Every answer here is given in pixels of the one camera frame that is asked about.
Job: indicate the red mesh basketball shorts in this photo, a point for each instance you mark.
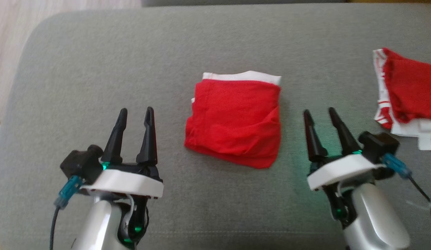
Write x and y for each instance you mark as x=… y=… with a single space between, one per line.
x=233 y=121

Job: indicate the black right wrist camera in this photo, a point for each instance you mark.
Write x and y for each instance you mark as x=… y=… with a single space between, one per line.
x=379 y=146

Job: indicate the yellow and grey sofa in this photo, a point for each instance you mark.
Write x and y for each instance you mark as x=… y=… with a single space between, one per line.
x=97 y=69

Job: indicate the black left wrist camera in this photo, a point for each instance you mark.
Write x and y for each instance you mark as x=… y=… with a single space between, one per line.
x=80 y=165

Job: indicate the red basketball jersey white trim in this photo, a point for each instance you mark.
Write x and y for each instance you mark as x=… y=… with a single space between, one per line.
x=413 y=86

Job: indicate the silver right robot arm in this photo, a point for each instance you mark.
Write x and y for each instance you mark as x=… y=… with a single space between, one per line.
x=379 y=222

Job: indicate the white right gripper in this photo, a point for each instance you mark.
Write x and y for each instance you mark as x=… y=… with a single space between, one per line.
x=344 y=170

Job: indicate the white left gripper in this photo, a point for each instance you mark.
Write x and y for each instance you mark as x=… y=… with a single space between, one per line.
x=125 y=182

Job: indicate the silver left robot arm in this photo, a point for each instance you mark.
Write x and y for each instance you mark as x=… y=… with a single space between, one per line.
x=97 y=225

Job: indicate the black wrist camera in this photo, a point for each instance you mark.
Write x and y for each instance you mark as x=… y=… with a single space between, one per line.
x=379 y=146
x=80 y=165

